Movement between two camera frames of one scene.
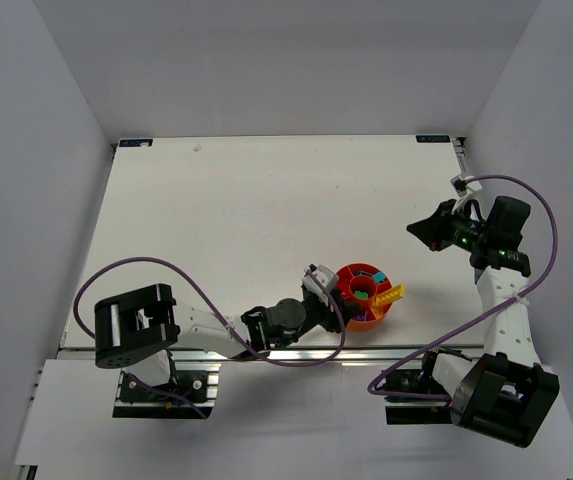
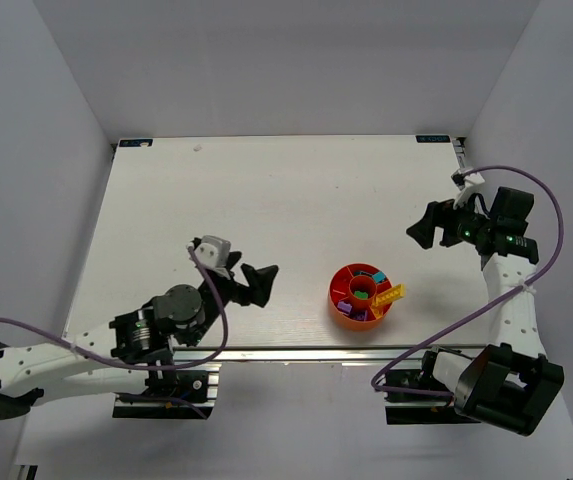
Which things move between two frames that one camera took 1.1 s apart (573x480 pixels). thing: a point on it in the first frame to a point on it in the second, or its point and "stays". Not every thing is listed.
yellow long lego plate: x=389 y=296 stays
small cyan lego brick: x=379 y=277 stays
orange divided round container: x=365 y=280 stays
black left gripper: x=332 y=305 to x=239 y=282
